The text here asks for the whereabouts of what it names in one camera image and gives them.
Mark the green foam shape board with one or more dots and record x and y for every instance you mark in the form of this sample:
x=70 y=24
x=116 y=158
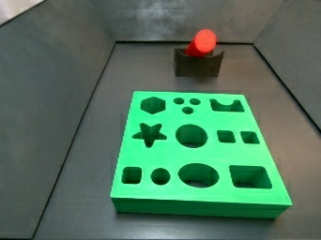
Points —
x=194 y=159

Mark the black curved cradle stand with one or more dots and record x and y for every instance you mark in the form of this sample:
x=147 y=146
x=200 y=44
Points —
x=188 y=66

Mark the red cylinder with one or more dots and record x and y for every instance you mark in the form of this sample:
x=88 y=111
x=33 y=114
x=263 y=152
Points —
x=202 y=43

